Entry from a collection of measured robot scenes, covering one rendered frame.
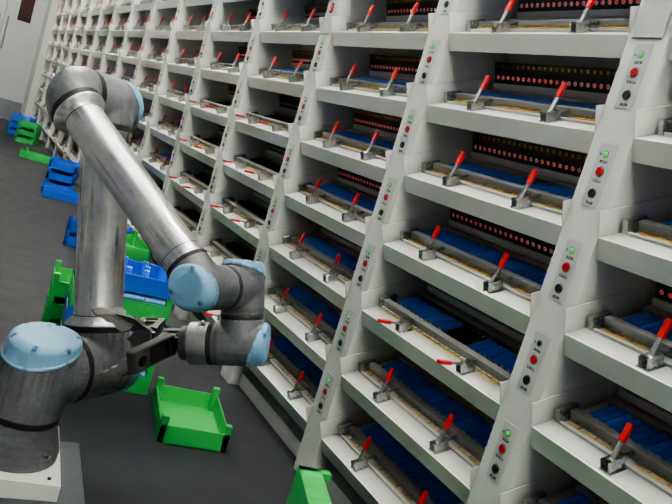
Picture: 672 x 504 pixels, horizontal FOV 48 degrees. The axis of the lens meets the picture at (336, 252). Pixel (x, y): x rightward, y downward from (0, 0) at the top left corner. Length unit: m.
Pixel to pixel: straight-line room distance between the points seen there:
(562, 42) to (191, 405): 1.56
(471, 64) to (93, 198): 1.03
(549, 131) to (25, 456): 1.27
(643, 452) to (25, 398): 1.18
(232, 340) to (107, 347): 0.35
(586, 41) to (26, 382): 1.33
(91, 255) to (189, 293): 0.41
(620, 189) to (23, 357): 1.20
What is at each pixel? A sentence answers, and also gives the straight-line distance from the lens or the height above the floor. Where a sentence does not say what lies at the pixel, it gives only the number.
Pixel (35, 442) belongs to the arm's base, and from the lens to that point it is 1.73.
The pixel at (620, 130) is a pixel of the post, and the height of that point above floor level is 1.11.
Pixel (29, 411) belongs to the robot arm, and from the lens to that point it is 1.70.
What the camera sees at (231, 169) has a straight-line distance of 3.19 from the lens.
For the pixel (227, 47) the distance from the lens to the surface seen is 4.00.
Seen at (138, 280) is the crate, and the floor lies 0.36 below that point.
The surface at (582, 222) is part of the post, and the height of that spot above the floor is 0.92.
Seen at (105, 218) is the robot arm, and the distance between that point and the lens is 1.79.
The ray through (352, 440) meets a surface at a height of 0.17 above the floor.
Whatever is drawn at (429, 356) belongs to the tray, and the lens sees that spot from 1.79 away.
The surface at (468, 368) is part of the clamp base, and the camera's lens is 1.71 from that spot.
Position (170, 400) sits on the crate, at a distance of 2.50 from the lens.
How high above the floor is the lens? 0.92
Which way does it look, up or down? 8 degrees down
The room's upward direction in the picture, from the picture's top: 17 degrees clockwise
